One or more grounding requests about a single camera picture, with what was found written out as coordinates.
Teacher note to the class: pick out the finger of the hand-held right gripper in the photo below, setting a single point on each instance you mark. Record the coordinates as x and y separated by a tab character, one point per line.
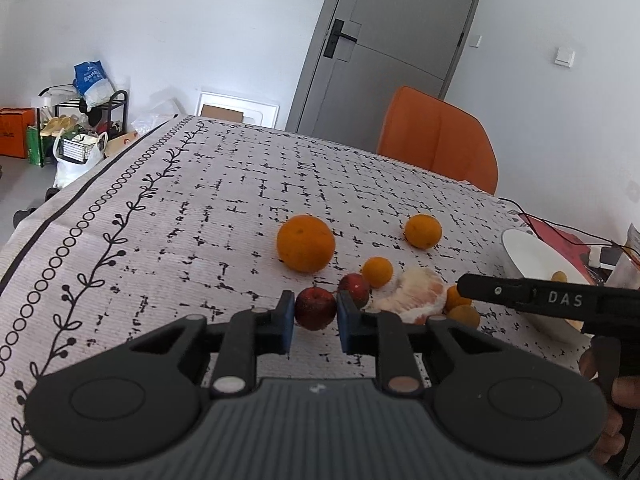
495	291

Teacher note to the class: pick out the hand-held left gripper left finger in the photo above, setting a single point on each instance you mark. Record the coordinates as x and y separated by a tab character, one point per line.
286	322

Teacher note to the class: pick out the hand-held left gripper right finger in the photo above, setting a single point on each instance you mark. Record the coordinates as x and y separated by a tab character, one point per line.
345	320

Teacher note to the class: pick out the yellow kumquat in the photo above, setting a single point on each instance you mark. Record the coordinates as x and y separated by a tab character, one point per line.
464	316
559	276

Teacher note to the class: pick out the white bowl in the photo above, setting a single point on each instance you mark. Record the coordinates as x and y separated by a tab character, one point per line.
535	260

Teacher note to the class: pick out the peeled pomelo piece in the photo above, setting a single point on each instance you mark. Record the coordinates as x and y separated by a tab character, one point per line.
415	297

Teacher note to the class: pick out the large orange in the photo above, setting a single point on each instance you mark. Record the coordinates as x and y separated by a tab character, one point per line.
306	243

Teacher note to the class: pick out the medium orange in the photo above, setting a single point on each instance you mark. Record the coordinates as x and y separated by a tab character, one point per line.
423	231

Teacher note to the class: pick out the person's right hand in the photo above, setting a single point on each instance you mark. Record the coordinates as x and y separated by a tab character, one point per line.
627	392

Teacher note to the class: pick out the white black charger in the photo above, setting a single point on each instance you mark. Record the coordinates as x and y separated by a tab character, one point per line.
596	257

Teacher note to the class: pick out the red orange printed mat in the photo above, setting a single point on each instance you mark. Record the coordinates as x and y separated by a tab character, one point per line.
550	232

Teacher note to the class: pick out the printed snack bag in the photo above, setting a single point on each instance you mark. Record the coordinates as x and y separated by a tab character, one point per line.
631	255

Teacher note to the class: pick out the orange chair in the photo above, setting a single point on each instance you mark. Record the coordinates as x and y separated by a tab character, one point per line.
435	135

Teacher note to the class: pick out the white foam packaging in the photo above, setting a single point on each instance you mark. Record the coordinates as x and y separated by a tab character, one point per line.
260	109

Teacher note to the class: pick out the brown cardboard sheet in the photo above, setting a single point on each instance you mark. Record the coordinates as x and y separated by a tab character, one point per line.
220	112

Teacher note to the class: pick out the clear plastic bag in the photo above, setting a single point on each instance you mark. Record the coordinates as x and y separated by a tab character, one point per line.
150	121

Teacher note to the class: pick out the white tote bag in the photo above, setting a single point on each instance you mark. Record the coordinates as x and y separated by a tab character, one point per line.
72	167

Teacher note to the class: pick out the black shoe rack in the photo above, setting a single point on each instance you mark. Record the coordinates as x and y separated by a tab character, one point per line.
117	105

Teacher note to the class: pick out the grey door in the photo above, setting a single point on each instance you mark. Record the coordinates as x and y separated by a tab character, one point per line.
400	20

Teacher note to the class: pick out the yellow slippers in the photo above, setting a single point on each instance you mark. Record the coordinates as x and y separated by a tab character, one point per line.
56	124

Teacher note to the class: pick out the green box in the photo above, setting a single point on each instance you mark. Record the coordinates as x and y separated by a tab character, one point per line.
36	147

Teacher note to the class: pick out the blue plastic bag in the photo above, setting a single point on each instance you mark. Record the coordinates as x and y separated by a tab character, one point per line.
92	80

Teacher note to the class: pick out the orange box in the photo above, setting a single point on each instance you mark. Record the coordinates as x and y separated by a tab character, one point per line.
15	132

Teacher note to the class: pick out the white light switch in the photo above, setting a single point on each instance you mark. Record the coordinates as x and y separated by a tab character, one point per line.
565	56

